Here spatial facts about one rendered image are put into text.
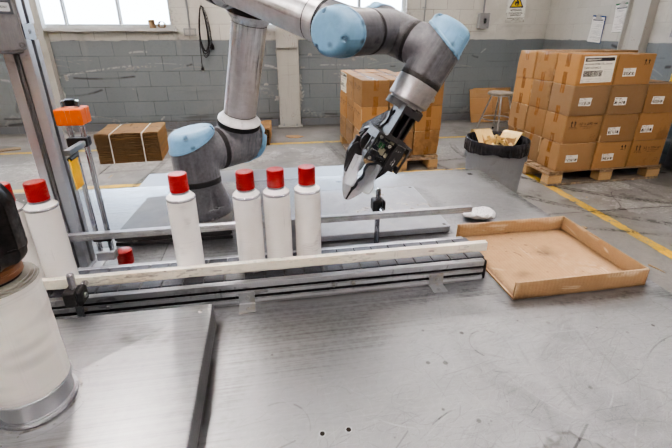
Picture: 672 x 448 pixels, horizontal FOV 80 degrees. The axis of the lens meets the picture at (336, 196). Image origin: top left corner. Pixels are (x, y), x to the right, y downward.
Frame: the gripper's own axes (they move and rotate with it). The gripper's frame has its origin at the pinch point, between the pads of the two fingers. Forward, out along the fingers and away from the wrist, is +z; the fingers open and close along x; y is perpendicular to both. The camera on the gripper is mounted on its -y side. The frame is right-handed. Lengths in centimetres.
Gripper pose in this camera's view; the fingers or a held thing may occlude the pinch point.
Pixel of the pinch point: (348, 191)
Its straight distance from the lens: 79.3
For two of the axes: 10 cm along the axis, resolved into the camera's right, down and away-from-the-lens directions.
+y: 1.6, 3.8, -9.1
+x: 8.5, 4.1, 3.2
